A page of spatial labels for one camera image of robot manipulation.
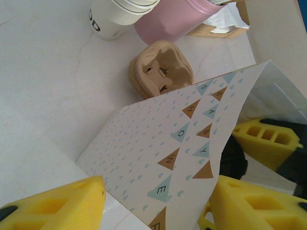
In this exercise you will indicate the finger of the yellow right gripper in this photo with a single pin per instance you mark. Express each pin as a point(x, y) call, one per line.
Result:
point(268, 148)

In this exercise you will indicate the pink cylindrical holder cup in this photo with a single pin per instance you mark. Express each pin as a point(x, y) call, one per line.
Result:
point(168, 21)

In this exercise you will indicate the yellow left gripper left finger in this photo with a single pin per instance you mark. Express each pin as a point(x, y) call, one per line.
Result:
point(48, 215)

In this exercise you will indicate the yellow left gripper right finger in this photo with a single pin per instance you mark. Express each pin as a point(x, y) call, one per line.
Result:
point(251, 210)

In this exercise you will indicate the brown pulp cup carrier stack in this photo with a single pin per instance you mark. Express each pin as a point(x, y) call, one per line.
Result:
point(156, 72)

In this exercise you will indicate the patterned paper gift bag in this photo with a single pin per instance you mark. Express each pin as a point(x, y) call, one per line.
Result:
point(156, 143)

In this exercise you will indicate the brown cardboard napkin tray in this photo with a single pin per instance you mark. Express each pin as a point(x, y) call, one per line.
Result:
point(206, 33)

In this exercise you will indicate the white paper cup stack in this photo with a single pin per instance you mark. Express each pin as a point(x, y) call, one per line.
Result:
point(112, 19)

